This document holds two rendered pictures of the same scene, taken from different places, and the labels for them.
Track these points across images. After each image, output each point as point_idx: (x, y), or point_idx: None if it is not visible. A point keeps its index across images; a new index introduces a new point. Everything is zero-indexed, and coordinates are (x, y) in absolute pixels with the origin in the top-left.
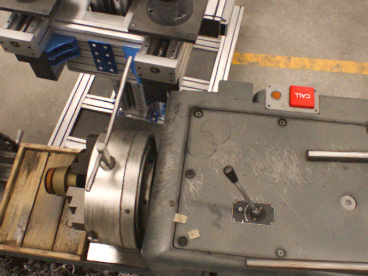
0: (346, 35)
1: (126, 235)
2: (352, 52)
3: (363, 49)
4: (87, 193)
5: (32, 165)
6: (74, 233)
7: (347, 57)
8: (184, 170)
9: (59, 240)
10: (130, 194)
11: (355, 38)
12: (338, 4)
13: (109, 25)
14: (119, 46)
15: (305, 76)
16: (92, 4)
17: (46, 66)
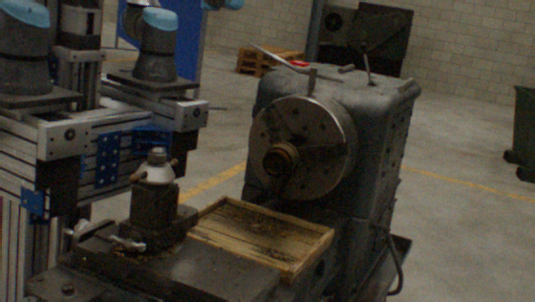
0: (96, 209)
1: (355, 135)
2: (118, 214)
3: (122, 209)
4: (328, 109)
5: (200, 234)
6: (302, 232)
7: (121, 219)
8: (332, 84)
9: (306, 240)
10: (336, 102)
11: (106, 206)
12: None
13: (110, 113)
14: (128, 131)
15: None
16: (64, 111)
17: (74, 183)
